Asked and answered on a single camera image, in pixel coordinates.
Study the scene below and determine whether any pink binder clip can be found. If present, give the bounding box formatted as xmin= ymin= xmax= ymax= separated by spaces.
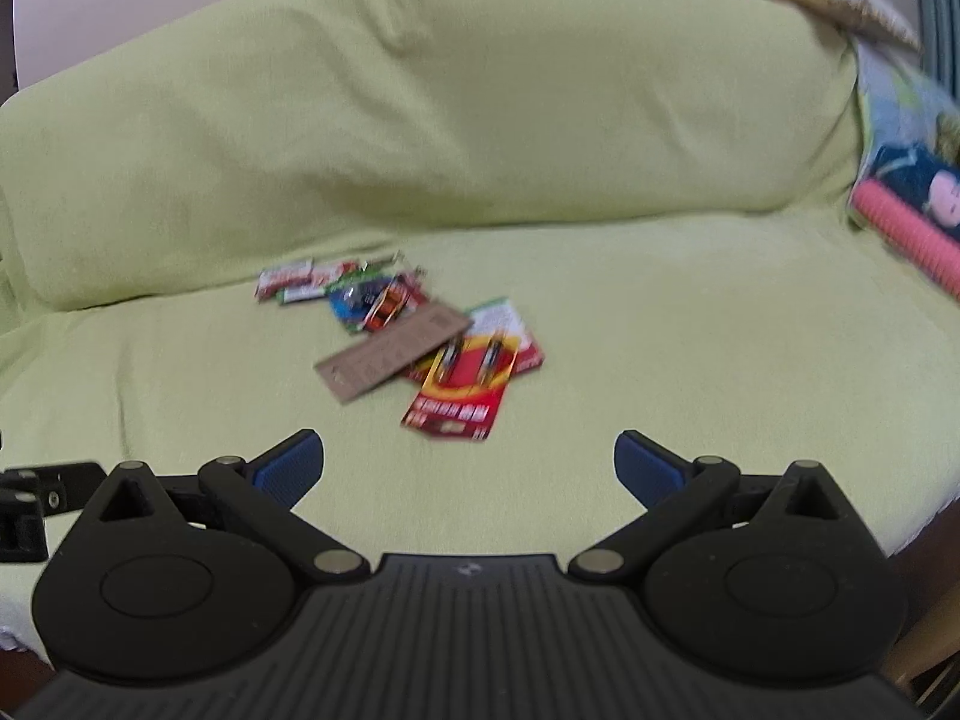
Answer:
xmin=397 ymin=268 xmax=430 ymax=304

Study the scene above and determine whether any brown cardboard hang card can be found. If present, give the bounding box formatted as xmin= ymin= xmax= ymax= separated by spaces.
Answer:
xmin=314 ymin=302 xmax=472 ymax=403

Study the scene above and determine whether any blue green battery pack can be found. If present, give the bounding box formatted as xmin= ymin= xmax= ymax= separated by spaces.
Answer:
xmin=329 ymin=277 xmax=392 ymax=333

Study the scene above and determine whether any white red small card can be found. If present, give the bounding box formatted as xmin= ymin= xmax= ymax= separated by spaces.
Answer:
xmin=254 ymin=260 xmax=313 ymax=302

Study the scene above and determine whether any red battery blister pack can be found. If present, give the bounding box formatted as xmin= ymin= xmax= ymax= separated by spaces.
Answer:
xmin=402 ymin=330 xmax=519 ymax=442

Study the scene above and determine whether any red toy car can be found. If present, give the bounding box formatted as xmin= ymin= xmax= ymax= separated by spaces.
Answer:
xmin=363 ymin=280 xmax=410 ymax=333

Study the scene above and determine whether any silver nail clipper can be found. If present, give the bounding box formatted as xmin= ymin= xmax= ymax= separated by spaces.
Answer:
xmin=361 ymin=250 xmax=405 ymax=271

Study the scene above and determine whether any green sofa cover cloth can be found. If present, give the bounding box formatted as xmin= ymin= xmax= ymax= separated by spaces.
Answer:
xmin=2 ymin=0 xmax=958 ymax=557

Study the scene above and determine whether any pink ribbed roll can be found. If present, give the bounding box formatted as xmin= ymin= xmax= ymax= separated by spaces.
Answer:
xmin=851 ymin=179 xmax=960 ymax=298

